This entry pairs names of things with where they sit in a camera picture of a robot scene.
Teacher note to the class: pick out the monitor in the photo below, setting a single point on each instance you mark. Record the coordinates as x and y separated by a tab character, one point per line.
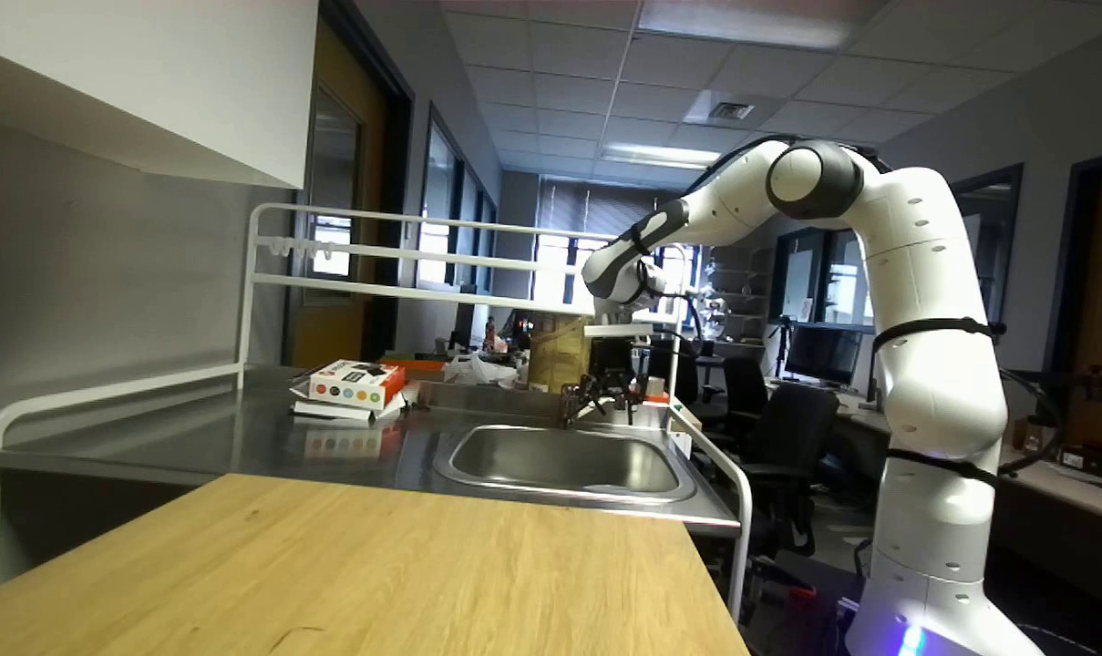
822	353

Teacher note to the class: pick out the white plastic bag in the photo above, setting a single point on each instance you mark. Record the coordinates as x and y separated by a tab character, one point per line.
478	370

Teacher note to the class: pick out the long desk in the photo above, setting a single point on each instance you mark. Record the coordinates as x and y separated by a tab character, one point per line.
1061	492

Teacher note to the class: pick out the cardboard box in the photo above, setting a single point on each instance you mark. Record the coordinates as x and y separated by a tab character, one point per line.
558	355

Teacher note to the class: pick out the wooden door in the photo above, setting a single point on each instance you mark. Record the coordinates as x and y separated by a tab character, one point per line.
336	182

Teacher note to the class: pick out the shelf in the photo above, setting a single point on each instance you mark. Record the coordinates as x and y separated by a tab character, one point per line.
740	296

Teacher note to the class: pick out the steel sink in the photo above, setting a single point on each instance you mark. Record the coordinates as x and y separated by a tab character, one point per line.
564	460

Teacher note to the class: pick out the faucet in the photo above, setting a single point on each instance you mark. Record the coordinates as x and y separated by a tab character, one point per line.
570	406

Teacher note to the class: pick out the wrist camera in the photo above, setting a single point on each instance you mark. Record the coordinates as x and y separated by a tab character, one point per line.
616	330

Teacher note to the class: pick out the black office chair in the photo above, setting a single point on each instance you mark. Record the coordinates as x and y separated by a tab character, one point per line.
744	387
792	456

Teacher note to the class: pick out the orange and white box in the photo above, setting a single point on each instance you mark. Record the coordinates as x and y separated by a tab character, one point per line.
355	383

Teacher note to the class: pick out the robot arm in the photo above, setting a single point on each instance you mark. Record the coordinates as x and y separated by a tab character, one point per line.
933	301

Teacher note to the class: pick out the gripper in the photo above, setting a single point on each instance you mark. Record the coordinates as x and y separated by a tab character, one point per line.
611	353

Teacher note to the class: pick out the flat white box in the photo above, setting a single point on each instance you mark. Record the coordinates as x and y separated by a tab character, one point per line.
332	409

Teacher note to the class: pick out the row of windows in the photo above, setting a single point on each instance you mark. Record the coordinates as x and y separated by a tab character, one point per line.
450	205

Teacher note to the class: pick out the white wall cabinet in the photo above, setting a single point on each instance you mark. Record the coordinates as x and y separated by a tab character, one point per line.
149	82

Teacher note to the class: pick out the light wooden table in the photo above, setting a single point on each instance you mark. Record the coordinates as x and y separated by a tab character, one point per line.
332	574

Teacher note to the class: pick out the white steel sink unit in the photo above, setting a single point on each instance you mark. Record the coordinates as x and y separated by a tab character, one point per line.
241	437

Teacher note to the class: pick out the person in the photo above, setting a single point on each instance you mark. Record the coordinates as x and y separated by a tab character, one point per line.
491	335

